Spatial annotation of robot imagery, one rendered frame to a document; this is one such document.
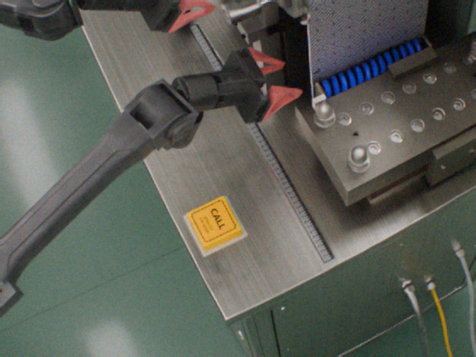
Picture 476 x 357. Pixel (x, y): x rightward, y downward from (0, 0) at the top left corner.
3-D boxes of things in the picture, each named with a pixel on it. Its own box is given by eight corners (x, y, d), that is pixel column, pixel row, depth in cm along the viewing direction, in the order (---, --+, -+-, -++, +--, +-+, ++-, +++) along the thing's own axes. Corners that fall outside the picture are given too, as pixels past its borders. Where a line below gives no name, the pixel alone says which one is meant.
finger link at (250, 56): (289, 101, 145) (240, 109, 140) (269, 68, 148) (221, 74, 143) (305, 75, 140) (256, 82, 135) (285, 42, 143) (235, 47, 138)
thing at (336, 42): (310, 82, 149) (307, 21, 132) (422, 32, 151) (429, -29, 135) (312, 84, 148) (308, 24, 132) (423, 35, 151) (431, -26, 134)
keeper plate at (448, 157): (425, 178, 152) (431, 150, 142) (468, 154, 153) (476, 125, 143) (432, 189, 151) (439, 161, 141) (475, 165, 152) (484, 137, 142)
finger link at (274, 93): (298, 116, 144) (249, 125, 139) (278, 82, 147) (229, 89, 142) (315, 90, 139) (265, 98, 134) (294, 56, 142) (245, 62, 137)
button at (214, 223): (187, 218, 154) (185, 212, 152) (224, 200, 155) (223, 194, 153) (205, 252, 151) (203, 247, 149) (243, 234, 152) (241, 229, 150)
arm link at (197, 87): (187, 98, 129) (172, 70, 131) (173, 128, 134) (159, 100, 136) (228, 91, 132) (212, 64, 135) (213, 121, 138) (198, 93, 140)
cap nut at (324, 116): (308, 114, 146) (308, 100, 142) (328, 104, 146) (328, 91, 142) (320, 132, 144) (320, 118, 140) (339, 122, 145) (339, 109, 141)
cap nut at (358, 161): (342, 158, 142) (343, 145, 138) (362, 148, 142) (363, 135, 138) (354, 177, 140) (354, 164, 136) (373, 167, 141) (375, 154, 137)
